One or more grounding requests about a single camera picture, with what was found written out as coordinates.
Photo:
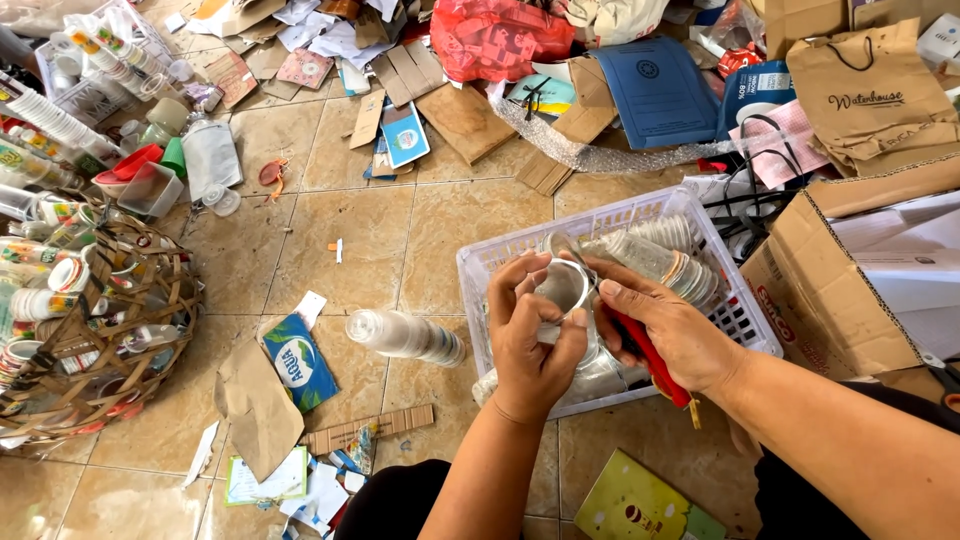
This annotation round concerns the clear dome lid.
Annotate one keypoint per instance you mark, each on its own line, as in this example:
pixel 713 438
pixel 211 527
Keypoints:
pixel 221 201

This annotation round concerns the flattened clear plastic cups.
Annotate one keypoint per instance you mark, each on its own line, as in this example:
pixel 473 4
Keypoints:
pixel 600 379

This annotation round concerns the white crate of cups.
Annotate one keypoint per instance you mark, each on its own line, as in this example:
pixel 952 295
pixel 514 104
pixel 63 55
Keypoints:
pixel 97 67

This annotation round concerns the red utility knife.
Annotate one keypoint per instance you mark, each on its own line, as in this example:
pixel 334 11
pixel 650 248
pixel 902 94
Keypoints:
pixel 673 388

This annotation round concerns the long stack of clear cups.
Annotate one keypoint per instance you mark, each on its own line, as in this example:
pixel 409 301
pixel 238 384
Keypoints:
pixel 652 259

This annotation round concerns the white stack of nested cups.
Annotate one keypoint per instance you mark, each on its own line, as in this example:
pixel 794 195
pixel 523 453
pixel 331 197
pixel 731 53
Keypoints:
pixel 405 336

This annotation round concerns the open brown cardboard box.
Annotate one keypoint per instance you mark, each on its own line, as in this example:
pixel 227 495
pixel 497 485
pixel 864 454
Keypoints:
pixel 817 300

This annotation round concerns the brown paper shopping bag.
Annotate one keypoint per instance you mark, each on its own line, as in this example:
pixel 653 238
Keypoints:
pixel 870 97

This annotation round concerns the torn brown paper sheet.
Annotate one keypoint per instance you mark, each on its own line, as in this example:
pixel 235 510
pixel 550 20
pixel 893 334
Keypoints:
pixel 259 412

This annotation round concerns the brown flat cardboard board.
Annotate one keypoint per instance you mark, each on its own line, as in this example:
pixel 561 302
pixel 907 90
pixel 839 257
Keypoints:
pixel 465 120

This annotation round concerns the heap of paper scraps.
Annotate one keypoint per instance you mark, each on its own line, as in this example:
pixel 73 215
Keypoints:
pixel 322 499

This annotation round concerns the woven bamboo basket of cups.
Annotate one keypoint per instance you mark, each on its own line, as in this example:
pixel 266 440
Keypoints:
pixel 97 322

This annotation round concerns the pink printed card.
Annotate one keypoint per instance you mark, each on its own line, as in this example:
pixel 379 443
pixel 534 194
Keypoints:
pixel 305 69

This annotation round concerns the long corrugated cardboard strip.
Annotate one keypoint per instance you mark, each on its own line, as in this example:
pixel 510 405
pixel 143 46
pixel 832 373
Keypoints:
pixel 375 427

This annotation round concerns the pink gridded paper sheet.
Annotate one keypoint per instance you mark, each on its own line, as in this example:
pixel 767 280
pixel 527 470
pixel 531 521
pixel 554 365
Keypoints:
pixel 791 146

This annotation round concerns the heap of cardboard and paper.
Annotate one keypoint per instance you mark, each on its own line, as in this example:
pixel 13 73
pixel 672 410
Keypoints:
pixel 337 37

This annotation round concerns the blue white printed card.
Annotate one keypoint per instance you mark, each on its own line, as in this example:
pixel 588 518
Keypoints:
pixel 405 136

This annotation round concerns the torn white paper strip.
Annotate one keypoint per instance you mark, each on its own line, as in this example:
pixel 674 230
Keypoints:
pixel 201 454

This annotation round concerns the small white paper scrap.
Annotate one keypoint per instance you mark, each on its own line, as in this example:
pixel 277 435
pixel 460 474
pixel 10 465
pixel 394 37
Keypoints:
pixel 339 250

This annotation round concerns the person's left leg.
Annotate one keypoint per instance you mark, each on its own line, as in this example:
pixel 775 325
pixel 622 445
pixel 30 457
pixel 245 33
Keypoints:
pixel 394 502

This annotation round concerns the red foil packet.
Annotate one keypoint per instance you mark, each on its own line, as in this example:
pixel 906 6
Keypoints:
pixel 739 61

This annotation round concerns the heap of printed paper cups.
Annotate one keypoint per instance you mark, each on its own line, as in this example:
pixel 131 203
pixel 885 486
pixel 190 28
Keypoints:
pixel 45 127

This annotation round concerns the person's right hand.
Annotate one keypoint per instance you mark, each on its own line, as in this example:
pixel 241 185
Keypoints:
pixel 675 334

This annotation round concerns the white plastic mesh basket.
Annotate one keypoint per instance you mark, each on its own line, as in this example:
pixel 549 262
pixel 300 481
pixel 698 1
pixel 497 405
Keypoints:
pixel 742 319

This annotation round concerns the red plastic bag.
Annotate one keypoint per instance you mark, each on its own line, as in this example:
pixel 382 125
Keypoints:
pixel 495 37

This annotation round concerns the dark blue plastic pouch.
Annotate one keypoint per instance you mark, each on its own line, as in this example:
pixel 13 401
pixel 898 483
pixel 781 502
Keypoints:
pixel 754 94

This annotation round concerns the cream plastic bag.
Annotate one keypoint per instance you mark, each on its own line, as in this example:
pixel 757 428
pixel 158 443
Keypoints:
pixel 615 19

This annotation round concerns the blue drink packaging card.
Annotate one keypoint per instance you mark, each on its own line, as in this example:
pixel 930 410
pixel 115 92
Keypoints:
pixel 300 364

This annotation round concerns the white green-bordered paper card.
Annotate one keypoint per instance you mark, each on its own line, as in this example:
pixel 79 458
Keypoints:
pixel 270 480

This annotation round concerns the white plastic pouch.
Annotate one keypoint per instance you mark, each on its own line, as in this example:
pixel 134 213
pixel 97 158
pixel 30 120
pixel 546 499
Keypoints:
pixel 211 159

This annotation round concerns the clear plastic cup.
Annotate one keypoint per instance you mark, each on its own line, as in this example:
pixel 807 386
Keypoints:
pixel 562 289

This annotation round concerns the folded corrugated cardboard piece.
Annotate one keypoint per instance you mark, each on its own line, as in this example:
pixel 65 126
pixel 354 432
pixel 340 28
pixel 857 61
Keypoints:
pixel 545 174

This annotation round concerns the blue paper folder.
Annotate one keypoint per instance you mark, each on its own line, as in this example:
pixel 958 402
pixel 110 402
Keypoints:
pixel 656 94

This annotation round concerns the yellow green printed card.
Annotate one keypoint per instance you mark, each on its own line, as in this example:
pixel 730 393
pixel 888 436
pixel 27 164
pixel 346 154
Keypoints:
pixel 637 502

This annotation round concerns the red plastic lid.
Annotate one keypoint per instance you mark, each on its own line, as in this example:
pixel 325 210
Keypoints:
pixel 131 166

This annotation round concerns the small brown cardboard strip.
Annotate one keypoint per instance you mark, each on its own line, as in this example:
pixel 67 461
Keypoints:
pixel 367 118

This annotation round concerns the clear square plastic container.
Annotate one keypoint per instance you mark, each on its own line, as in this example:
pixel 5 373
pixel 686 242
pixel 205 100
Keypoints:
pixel 150 191

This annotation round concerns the green plastic cup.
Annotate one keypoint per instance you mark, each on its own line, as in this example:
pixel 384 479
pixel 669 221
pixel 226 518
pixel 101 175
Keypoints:
pixel 175 157

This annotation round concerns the person's left hand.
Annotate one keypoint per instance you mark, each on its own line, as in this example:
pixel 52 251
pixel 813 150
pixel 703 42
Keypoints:
pixel 529 367

